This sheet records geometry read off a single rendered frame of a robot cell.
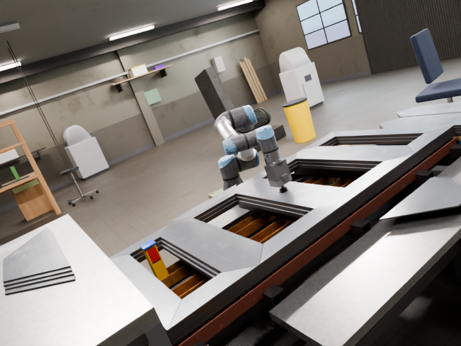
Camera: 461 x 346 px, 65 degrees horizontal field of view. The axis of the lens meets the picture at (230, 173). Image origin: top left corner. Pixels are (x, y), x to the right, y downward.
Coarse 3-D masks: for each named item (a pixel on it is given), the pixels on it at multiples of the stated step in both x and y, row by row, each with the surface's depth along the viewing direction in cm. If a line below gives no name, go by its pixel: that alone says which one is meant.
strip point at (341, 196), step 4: (344, 188) 145; (340, 192) 143; (344, 192) 142; (332, 196) 142; (336, 196) 141; (340, 196) 140; (344, 196) 138; (328, 200) 140; (332, 200) 139; (336, 200) 138; (340, 200) 136; (344, 200) 135; (348, 200) 134; (324, 204) 138; (328, 204) 137; (332, 204) 136
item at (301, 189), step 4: (304, 184) 165; (308, 184) 163; (312, 184) 161; (296, 188) 163; (300, 188) 161; (304, 188) 160; (308, 188) 158; (288, 192) 162; (292, 192) 160; (296, 192) 159; (300, 192) 157; (284, 196) 159; (288, 196) 157; (292, 196) 156; (296, 196) 154; (276, 200) 158; (280, 200) 156; (284, 200) 155; (288, 200) 153
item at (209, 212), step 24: (336, 144) 220; (360, 144) 206; (432, 144) 161; (336, 168) 181; (360, 168) 169; (408, 168) 153; (360, 192) 138; (192, 216) 175; (336, 216) 131; (312, 240) 126; (192, 264) 137; (264, 264) 115; (240, 288) 111; (192, 312) 102; (216, 312) 107; (168, 336) 102
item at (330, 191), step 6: (330, 186) 152; (324, 192) 148; (330, 192) 146; (336, 192) 144; (312, 198) 147; (318, 198) 145; (324, 198) 143; (306, 204) 144; (312, 204) 142; (318, 204) 140
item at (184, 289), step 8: (336, 184) 191; (344, 184) 185; (272, 224) 170; (280, 224) 173; (288, 224) 166; (264, 232) 168; (272, 232) 171; (256, 240) 166; (264, 240) 159; (192, 280) 150; (200, 280) 152; (208, 280) 145; (176, 288) 146; (184, 288) 148; (192, 288) 142; (184, 296) 140
